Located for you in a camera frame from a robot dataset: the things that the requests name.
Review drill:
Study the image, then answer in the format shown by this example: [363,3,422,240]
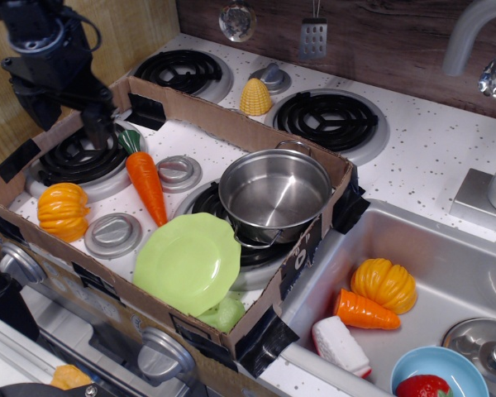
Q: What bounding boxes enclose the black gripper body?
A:
[1,41,114,131]

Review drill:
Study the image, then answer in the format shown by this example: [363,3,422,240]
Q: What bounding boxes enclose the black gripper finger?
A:
[81,105,114,150]

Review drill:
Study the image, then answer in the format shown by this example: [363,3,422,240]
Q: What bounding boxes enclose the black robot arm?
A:
[0,1,116,149]

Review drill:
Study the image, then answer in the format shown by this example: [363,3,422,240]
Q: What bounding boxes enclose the light green plastic plate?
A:
[132,213,241,317]

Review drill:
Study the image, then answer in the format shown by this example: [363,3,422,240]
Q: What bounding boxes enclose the green toy vegetable under plate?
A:
[198,297,246,333]

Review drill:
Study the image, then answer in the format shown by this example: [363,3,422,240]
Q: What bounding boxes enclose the orange toy carrot piece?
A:
[333,289,401,330]

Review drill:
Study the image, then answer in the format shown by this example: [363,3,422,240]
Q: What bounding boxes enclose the brown cardboard fence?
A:
[0,77,353,376]

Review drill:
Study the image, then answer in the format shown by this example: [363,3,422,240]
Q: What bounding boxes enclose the front left black burner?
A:
[25,120,138,203]

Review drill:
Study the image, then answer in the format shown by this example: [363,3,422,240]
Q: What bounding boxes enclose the black burner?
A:
[25,120,138,203]
[130,50,234,103]
[174,179,294,291]
[265,88,389,165]

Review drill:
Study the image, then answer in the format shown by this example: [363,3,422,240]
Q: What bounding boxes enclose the silver stove knob upper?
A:
[156,155,203,194]

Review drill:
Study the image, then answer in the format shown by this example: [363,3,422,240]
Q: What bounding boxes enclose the silver stove knob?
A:
[250,63,292,95]
[156,155,203,194]
[84,213,142,260]

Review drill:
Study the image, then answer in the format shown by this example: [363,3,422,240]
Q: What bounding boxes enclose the orange toy pumpkin in fence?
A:
[37,183,89,242]

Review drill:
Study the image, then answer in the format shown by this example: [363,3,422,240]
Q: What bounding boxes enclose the back left black burner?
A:
[130,50,234,103]

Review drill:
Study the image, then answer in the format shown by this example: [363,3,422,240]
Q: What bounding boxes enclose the silver stove knob lower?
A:
[84,213,142,260]

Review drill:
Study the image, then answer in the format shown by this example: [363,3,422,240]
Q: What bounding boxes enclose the yellow toy corn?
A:
[240,78,272,116]

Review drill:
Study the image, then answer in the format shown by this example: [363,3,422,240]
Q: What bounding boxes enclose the silver front panel knob left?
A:
[0,242,47,286]

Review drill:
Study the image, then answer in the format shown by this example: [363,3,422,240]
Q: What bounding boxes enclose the silver panel knob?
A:
[0,242,47,286]
[136,327,195,386]

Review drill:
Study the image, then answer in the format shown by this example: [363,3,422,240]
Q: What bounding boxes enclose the hanging metal strainer ladle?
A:
[218,1,257,43]

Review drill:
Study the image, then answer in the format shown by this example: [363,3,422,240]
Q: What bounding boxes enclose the stainless steel pot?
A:
[218,141,333,250]

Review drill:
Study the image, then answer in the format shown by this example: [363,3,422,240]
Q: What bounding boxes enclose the silver stove knob back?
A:
[250,63,292,95]

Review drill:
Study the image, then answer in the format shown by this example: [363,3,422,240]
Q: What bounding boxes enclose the front right black burner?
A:
[174,179,294,291]

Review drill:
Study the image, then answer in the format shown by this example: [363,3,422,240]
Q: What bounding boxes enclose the hanging metal spatula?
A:
[298,1,328,60]

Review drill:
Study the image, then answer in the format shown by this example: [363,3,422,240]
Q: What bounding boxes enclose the back right black burner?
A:
[265,88,389,165]

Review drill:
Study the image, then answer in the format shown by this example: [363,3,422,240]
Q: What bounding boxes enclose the silver front panel knob right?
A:
[136,327,195,386]

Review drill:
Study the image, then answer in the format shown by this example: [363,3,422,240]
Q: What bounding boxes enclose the orange toy pumpkin in sink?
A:
[351,258,417,314]

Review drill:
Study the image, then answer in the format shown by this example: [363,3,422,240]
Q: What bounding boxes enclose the white red toy cheese wedge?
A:
[311,316,372,378]

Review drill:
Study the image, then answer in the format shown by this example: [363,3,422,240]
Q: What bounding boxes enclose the silver sink basin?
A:
[282,200,496,396]

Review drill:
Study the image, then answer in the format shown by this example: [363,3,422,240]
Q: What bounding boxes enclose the silver faucet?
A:
[442,1,496,231]

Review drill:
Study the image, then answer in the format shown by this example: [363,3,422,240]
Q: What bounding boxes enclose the red toy strawberry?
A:
[395,375,454,397]

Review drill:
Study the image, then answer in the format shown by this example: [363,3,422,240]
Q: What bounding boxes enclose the light blue bowl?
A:
[389,347,489,396]

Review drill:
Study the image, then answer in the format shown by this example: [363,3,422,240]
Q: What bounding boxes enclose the silver sink drain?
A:
[441,318,496,396]

